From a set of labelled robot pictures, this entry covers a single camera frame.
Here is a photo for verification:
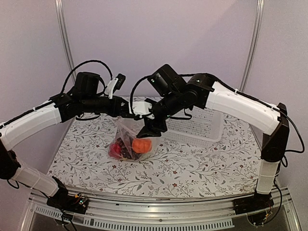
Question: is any left aluminium frame post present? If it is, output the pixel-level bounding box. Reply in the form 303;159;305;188
54;0;74;70

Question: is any dark red grapes toy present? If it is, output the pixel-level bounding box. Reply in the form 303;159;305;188
115;129;140;161

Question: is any orange toy fruit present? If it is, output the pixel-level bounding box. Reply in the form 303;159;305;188
132;139;152;154

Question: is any clear zip top bag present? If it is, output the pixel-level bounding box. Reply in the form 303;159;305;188
108;117;160;162

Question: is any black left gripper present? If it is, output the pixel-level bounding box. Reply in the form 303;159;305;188
82;95;125;117

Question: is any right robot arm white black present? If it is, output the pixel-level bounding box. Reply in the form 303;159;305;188
129;64;294;210

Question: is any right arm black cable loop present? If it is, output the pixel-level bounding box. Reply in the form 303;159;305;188
129;75;154;114

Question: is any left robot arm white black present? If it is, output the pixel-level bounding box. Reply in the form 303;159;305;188
0;72;133;209

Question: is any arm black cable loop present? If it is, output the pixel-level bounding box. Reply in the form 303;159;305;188
61;60;114;94
129;75;154;114

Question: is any floral table cloth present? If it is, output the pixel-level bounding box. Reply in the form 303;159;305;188
48;115;260;198

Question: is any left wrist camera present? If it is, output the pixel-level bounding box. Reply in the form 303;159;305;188
105;74;126;99

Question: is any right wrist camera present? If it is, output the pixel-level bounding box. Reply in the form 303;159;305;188
129;101;154;119

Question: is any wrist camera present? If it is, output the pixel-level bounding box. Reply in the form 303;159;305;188
129;101;154;119
105;74;126;99

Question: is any front aluminium rail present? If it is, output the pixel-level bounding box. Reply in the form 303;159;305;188
21;187;303;231

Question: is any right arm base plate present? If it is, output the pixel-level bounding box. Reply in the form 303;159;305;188
232;193;274;215

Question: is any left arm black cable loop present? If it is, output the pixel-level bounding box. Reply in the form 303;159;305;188
61;60;114;94

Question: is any red toy pepper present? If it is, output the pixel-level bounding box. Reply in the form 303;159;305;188
108;143;122;159

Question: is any aluminium frame post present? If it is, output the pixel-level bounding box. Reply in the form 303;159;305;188
54;0;74;70
240;0;265;91

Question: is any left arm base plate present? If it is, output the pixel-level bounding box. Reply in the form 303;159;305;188
47;192;89;214

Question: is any right aluminium frame post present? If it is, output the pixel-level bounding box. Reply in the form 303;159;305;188
240;0;265;91

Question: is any white plastic basket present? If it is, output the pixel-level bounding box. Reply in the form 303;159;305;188
162;107;223;148

